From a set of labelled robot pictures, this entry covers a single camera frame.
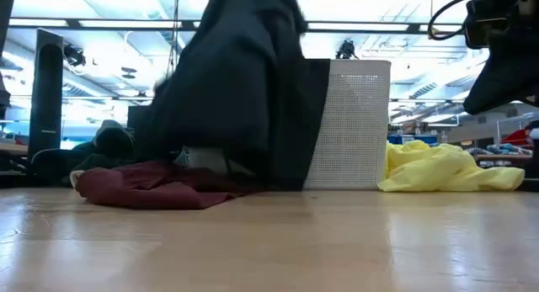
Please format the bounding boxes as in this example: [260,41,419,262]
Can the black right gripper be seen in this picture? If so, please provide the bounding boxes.
[462,0,539,115]

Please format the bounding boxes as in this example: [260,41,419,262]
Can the yellow garment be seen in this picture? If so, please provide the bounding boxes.
[377,139,526,194]

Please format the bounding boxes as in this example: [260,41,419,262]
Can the dark teal jacket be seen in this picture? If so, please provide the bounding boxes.
[133,0,332,192]

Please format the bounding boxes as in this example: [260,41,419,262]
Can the maroon garment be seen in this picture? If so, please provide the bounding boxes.
[69,159,264,211]

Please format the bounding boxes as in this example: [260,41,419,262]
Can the person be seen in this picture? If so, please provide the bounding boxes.
[524,119,539,179]

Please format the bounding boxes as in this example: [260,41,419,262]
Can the blue storage bins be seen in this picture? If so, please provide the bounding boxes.
[387,134,439,145]

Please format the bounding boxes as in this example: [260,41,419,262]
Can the white perforated plastic basket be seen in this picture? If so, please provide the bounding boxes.
[184,59,392,191]

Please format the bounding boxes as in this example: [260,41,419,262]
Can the black monitor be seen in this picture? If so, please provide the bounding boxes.
[127,105,147,130]

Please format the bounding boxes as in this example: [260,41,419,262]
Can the black device on column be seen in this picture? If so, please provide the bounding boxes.
[62,43,88,68]

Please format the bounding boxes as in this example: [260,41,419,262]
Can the black upright column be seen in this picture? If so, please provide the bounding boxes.
[27,28,65,175]

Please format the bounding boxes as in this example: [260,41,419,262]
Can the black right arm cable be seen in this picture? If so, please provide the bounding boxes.
[427,0,481,41]

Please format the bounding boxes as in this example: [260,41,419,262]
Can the black ceiling camera mount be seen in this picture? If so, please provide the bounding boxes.
[335,39,359,61]

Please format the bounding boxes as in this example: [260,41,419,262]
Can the black table frame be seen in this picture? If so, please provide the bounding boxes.
[0,173,539,193]

